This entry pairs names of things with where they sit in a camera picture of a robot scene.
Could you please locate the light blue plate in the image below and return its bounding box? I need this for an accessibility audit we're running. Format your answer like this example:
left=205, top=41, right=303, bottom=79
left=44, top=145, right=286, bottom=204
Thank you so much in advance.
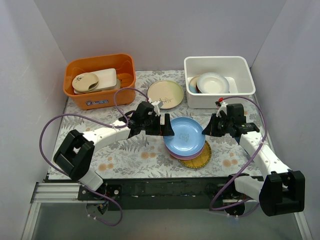
left=163, top=116, right=206, bottom=157

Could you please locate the yellow woven plate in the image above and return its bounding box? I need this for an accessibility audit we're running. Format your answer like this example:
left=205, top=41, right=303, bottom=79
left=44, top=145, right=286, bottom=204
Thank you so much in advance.
left=179, top=141, right=212, bottom=169

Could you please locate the pink plate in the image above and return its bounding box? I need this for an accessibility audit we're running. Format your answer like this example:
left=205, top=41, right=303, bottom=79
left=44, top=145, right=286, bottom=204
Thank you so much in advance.
left=166, top=147, right=204, bottom=161

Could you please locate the white ribbed deep plate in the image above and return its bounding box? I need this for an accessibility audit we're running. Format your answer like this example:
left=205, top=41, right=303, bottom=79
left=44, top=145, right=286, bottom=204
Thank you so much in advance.
left=197, top=72, right=230, bottom=94

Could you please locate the cream blue tree plate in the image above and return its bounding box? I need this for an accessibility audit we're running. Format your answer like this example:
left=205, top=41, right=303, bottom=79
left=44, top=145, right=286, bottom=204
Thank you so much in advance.
left=188, top=75, right=200, bottom=94

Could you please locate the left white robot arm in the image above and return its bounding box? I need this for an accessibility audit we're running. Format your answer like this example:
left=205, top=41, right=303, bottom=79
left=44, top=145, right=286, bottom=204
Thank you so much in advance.
left=53, top=100, right=175, bottom=200

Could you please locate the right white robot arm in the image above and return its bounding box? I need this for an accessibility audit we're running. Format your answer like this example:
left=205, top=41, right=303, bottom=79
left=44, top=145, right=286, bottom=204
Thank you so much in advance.
left=202, top=101, right=306, bottom=217

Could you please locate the white plastic bin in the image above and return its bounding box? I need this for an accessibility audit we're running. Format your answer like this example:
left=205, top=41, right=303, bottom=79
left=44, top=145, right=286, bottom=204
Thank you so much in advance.
left=183, top=55, right=257, bottom=109

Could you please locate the grey plate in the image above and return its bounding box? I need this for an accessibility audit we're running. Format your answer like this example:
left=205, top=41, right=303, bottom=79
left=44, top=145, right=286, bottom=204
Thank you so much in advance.
left=164, top=144, right=205, bottom=158

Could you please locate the floral patterned table mat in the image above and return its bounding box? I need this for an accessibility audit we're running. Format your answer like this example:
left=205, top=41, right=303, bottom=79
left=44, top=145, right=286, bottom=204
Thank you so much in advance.
left=56, top=70, right=260, bottom=179

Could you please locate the cream green twig plate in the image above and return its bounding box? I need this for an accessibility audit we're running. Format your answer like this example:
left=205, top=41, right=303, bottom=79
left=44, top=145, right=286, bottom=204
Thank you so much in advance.
left=147, top=80, right=184, bottom=110

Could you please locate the white rectangular dish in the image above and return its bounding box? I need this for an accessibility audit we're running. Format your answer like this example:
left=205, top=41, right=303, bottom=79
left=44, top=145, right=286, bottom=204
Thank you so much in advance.
left=73, top=68, right=121, bottom=95

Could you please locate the orange plastic tub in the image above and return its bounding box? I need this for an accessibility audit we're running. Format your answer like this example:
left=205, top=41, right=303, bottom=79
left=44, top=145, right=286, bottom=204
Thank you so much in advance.
left=63, top=53, right=136, bottom=110

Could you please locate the cream round plate with bird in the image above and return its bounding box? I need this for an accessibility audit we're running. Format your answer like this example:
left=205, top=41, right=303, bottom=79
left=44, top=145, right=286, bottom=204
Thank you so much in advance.
left=72, top=73, right=99, bottom=92

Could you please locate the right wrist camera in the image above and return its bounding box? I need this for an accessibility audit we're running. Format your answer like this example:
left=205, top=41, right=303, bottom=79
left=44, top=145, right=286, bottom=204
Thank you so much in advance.
left=215, top=97, right=228, bottom=117

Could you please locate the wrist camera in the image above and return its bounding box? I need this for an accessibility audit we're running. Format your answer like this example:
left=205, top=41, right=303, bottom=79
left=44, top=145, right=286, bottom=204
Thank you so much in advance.
left=148, top=98, right=163, bottom=116
left=215, top=97, right=228, bottom=117

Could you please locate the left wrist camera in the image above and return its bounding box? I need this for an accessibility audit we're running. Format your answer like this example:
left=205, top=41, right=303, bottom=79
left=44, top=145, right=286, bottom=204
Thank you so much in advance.
left=148, top=98, right=163, bottom=116

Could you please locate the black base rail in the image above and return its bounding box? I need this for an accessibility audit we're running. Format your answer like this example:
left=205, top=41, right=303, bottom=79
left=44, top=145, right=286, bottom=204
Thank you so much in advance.
left=77, top=174, right=286, bottom=212

